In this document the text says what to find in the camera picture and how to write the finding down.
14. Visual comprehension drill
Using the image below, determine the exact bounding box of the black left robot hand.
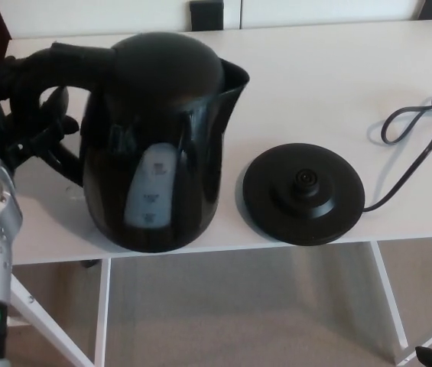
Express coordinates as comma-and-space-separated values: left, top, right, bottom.
0, 53, 80, 170

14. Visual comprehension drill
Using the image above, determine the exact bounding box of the white metal table leg frame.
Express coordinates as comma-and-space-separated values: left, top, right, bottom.
367, 236, 432, 367
8, 256, 112, 367

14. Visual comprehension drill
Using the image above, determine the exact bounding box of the black round kettle base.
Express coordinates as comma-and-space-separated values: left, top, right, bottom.
241, 142, 366, 247

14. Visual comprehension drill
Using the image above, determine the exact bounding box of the black electric kettle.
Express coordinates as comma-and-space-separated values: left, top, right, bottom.
28, 31, 251, 254

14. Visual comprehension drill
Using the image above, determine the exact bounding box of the black kettle power cord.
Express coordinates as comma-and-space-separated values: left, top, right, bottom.
363, 88, 432, 213

